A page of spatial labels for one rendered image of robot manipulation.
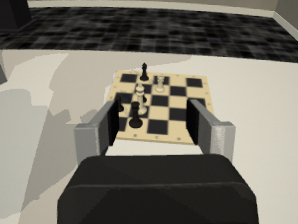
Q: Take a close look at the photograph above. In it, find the white rook chess piece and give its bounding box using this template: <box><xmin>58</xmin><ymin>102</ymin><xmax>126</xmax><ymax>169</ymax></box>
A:
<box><xmin>155</xmin><ymin>75</ymin><xmax>165</xmax><ymax>92</ymax></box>

